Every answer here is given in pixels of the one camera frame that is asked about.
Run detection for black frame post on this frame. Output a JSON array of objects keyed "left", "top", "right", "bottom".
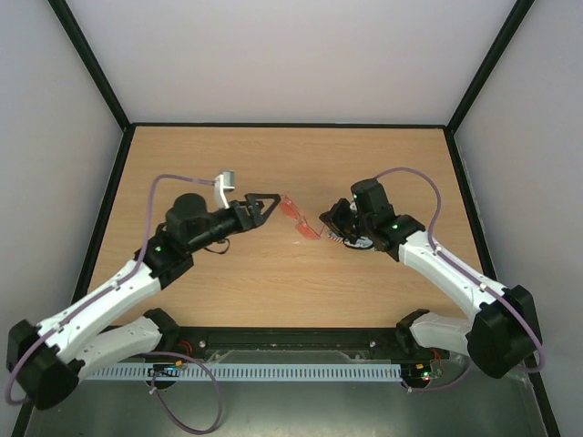
[
  {"left": 47, "top": 0, "right": 133, "bottom": 133},
  {"left": 445, "top": 0, "right": 537, "bottom": 136}
]

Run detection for left black circuit board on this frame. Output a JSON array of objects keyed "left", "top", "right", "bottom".
[{"left": 145, "top": 361, "right": 188, "bottom": 378}]

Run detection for purple cable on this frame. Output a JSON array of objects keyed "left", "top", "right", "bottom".
[
  {"left": 5, "top": 175, "right": 227, "bottom": 432},
  {"left": 373, "top": 167, "right": 547, "bottom": 395}
]

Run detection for pink translucent sunglasses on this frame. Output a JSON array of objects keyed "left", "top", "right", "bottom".
[{"left": 279, "top": 195, "right": 324, "bottom": 240}]

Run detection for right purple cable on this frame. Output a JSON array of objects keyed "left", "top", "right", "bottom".
[{"left": 373, "top": 167, "right": 547, "bottom": 395}]

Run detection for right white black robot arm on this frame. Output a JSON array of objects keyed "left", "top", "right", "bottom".
[{"left": 320, "top": 178, "right": 542, "bottom": 379}]

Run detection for flag pattern glasses case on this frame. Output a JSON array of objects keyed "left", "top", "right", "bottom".
[{"left": 327, "top": 230, "right": 374, "bottom": 250}]

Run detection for black frame post left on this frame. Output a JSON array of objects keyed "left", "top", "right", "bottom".
[{"left": 47, "top": 0, "right": 133, "bottom": 133}]

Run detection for light blue slotted cable duct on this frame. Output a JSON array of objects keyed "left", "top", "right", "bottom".
[{"left": 88, "top": 362, "right": 402, "bottom": 382}]

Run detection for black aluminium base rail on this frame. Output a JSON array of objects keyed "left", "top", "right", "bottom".
[{"left": 163, "top": 326, "right": 411, "bottom": 363}]

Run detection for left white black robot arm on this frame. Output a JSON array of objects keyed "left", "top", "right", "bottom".
[{"left": 6, "top": 193, "right": 281, "bottom": 410}]

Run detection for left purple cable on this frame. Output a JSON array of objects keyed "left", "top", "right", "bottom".
[{"left": 5, "top": 175, "right": 227, "bottom": 432}]

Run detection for right green circuit board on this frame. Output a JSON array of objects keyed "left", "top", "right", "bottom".
[{"left": 401, "top": 361, "right": 443, "bottom": 388}]

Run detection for black frame post right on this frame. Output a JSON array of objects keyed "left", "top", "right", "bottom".
[{"left": 445, "top": 0, "right": 537, "bottom": 136}]

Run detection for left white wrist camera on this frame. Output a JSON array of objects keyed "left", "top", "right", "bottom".
[{"left": 213, "top": 170, "right": 235, "bottom": 209}]

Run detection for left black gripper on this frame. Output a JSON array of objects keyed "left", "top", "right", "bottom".
[{"left": 188, "top": 194, "right": 281, "bottom": 254}]

